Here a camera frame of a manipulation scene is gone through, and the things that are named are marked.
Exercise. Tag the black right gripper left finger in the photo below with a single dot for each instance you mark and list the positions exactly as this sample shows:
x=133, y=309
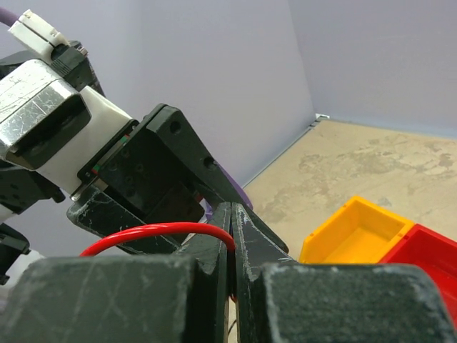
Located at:
x=179, y=297

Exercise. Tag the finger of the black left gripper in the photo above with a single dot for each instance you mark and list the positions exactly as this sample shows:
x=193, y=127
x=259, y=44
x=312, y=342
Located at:
x=99, y=214
x=196, y=165

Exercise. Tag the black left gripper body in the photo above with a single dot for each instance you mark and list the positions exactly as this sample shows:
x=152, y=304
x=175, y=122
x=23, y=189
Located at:
x=138, y=172

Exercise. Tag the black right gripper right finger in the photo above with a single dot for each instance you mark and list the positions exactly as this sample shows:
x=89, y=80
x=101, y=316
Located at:
x=281, y=300

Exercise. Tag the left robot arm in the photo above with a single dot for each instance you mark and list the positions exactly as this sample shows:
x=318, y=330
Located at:
x=18, y=214

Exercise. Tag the yellow plastic bin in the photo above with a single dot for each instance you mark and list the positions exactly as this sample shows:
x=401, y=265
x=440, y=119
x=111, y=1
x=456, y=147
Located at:
x=359, y=232

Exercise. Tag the red plastic bin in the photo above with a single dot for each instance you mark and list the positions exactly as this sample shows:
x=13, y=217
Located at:
x=435, y=254

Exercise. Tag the aluminium table frame rail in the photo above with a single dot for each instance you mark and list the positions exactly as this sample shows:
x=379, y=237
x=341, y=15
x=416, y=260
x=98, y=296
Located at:
x=318, y=119

